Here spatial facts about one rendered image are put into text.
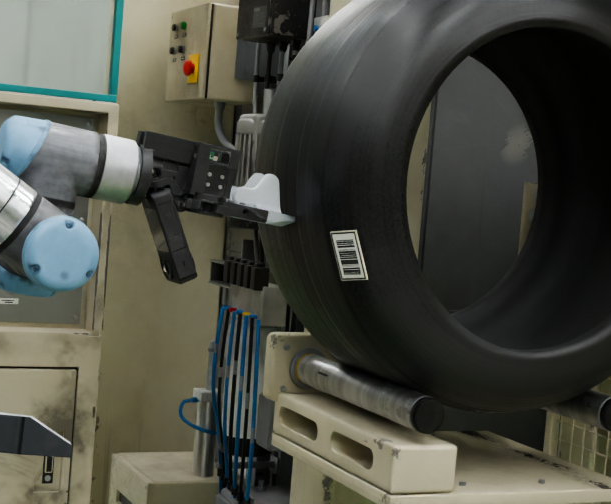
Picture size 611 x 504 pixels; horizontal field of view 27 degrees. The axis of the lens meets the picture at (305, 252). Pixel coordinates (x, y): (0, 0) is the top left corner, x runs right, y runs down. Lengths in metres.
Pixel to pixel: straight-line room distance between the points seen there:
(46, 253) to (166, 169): 0.26
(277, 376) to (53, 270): 0.62
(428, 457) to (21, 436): 1.04
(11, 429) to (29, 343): 1.50
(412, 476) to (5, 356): 0.76
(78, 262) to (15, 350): 0.77
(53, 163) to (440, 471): 0.58
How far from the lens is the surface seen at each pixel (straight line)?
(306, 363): 1.78
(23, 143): 1.39
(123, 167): 1.42
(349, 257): 1.46
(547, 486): 1.66
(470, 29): 1.51
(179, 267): 1.46
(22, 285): 1.40
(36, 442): 0.52
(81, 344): 2.04
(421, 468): 1.53
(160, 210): 1.45
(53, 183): 1.40
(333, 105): 1.48
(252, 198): 1.49
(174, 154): 1.46
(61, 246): 1.26
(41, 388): 2.03
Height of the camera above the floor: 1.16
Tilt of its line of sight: 3 degrees down
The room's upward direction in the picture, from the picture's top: 5 degrees clockwise
